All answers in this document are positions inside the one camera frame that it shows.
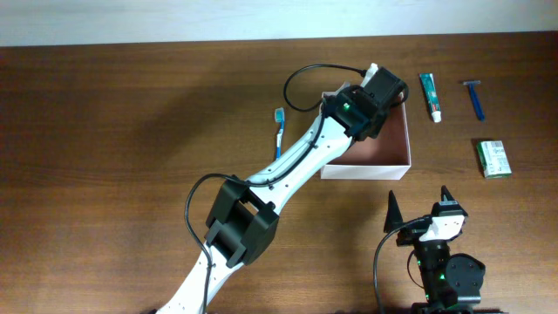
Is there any pink cardboard box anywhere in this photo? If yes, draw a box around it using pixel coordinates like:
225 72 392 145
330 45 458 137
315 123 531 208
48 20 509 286
320 105 412 181

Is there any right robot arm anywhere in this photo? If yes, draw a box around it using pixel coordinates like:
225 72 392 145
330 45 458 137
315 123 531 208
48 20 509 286
384 186 486 313

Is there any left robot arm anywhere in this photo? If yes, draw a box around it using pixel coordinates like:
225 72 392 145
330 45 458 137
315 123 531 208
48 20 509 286
158 64 409 313

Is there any green white soap box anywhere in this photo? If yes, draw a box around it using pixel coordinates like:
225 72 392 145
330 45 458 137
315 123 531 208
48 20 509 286
476 140 512 179

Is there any green toothpaste tube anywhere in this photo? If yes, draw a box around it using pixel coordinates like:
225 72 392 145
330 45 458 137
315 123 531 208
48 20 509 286
419 73 442 123

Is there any blue white toothbrush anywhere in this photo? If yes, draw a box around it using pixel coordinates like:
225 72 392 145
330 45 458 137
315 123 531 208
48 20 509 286
274 107 285 160

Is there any blue disposable razor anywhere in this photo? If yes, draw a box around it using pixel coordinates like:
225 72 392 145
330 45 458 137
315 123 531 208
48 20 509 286
462 80 486 121

